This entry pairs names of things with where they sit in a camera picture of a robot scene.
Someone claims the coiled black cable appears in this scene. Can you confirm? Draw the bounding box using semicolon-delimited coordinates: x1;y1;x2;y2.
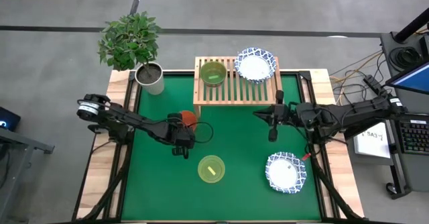
388;46;423;69

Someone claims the green plastic bowl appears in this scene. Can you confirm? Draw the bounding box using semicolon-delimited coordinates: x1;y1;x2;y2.
200;60;228;88

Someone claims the white plant pot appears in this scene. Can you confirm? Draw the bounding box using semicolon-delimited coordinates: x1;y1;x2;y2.
134;62;165;96

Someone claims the grey side desk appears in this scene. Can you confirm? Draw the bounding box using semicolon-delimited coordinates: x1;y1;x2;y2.
0;126;56;224

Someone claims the orange plastic bowl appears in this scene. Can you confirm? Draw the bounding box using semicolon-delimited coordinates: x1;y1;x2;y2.
179;109;198;133

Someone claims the black backlit keyboard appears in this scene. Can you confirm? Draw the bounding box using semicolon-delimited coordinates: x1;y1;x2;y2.
397;118;429;155

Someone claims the black device blue light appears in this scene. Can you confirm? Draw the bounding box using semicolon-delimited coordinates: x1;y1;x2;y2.
0;106;21;133

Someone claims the green leafy plant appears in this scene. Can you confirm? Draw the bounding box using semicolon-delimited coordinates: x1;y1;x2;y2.
97;11;162;72

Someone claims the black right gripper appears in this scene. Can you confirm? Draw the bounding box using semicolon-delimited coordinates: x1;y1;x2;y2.
253;90;300;143

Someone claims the black floor cable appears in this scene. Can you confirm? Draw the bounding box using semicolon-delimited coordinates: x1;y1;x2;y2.
330;49;386;104

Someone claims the laptop with blue screen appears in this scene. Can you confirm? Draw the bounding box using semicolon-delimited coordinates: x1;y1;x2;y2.
385;61;429;96

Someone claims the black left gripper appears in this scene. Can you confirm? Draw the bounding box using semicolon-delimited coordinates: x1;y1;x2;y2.
166;112;196;160

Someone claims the black pole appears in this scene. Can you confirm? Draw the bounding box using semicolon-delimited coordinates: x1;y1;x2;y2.
393;7;429;44

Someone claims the black power strip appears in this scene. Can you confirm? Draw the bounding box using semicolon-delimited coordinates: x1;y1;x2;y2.
363;74;386;96

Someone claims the wooden slatted shelf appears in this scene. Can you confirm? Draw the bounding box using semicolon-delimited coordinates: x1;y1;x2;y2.
193;56;284;117

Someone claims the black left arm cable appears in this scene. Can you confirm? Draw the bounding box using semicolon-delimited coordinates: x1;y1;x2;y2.
192;121;215;144

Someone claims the yellow plastic bowl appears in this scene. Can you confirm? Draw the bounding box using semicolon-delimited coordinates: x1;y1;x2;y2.
197;154;226;184

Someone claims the green table mat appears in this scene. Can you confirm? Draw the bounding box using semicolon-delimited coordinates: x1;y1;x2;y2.
121;74;322;221

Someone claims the white paper sheet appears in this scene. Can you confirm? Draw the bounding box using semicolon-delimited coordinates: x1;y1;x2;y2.
353;129;391;160

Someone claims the grey equipment cart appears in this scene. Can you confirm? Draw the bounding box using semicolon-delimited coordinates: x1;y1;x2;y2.
380;31;429;200

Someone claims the blue patterned paper bowl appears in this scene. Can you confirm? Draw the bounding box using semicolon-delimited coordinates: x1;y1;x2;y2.
265;151;308;194
234;47;278;85

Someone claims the yellow floor cable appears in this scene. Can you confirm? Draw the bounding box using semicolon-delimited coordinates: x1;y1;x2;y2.
330;51;383;106

